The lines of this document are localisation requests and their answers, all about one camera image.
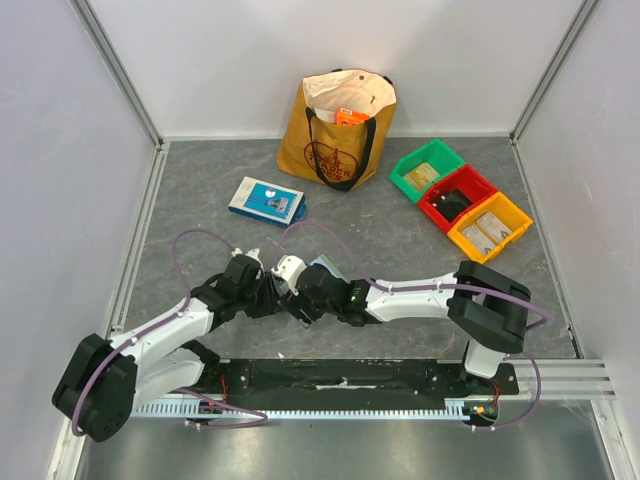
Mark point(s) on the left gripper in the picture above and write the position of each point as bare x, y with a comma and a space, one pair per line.
271, 299

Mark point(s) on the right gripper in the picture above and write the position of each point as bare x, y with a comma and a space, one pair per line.
293, 301

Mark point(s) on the green card holder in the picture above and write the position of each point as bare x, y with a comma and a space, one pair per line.
325, 262

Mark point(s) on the gold credit card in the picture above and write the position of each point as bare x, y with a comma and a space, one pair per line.
421, 176

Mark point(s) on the black credit card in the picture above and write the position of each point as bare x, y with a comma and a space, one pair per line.
452, 204

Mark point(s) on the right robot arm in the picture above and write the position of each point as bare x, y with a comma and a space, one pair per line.
491, 308

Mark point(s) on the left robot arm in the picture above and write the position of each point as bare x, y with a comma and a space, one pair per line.
106, 380

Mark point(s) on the silver card in yellow bin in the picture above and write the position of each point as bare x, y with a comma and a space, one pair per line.
493, 227

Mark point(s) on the blue white product box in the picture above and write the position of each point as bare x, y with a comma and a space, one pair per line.
268, 202

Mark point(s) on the green plastic bin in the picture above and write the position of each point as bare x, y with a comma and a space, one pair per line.
437, 154

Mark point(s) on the red plastic bin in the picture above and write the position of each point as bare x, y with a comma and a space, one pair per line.
468, 180

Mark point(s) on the brown tote bag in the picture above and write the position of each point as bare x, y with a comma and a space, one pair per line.
315, 148

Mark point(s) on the yellow plastic bin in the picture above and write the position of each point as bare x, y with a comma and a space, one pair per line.
507, 211

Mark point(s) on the orange box in bag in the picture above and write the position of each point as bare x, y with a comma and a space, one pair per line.
348, 117

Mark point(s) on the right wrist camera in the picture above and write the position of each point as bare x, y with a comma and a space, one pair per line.
288, 270

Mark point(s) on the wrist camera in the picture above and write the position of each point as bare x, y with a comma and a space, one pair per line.
288, 270
247, 252

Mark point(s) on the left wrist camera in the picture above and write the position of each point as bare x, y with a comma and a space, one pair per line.
247, 252

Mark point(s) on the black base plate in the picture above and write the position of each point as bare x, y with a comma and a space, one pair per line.
443, 379

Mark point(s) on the slotted cable duct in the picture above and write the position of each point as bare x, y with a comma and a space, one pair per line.
183, 407

